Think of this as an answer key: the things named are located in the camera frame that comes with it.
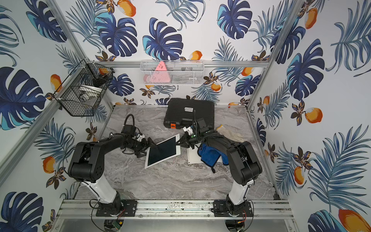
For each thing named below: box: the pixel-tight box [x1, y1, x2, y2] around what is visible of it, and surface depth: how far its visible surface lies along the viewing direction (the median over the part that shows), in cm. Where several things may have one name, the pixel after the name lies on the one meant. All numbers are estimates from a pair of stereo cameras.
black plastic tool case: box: [163, 97, 215, 130], surface depth 112 cm
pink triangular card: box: [151, 60, 171, 84], surface depth 92 cm
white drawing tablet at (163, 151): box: [144, 133, 181, 170], surface depth 92 cm
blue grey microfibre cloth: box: [197, 143, 229, 174], surface depth 94 cm
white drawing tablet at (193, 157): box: [186, 142, 203, 165], surface depth 94 cm
